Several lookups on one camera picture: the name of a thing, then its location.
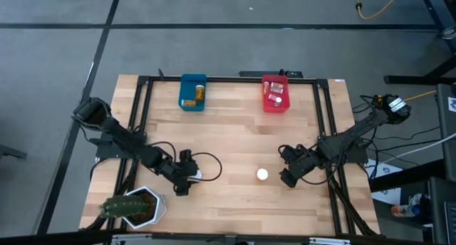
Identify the black cable bundle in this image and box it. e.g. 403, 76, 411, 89
352, 95, 442, 189

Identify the black power strip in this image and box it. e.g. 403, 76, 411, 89
238, 69, 304, 78

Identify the yellow extension cable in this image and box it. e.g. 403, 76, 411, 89
344, 0, 405, 20

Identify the red plastic bin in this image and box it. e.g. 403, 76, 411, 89
261, 74, 291, 114

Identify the green cactus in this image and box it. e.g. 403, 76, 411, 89
98, 194, 152, 219

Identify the white hexagonal plant pot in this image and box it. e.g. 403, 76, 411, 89
120, 185, 167, 231

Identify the black desk frame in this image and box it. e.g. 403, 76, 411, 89
383, 0, 456, 85

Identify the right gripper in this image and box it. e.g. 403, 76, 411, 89
279, 144, 322, 189

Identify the clear plastic water bottle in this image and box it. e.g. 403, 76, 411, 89
390, 203, 422, 218

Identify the white cable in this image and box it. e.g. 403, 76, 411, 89
373, 132, 456, 165

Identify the blue plastic bin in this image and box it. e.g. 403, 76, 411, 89
177, 73, 208, 113

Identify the black aluminium table frame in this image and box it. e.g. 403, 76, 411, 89
80, 73, 382, 237

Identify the black equipment rack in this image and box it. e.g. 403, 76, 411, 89
436, 83, 456, 182

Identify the black desk leg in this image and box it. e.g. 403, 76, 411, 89
370, 159, 446, 192

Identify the black camera cable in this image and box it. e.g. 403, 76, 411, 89
190, 151, 223, 183

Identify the black chair base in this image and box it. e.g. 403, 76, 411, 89
0, 144, 28, 160

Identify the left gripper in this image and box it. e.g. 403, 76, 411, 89
165, 148, 200, 197

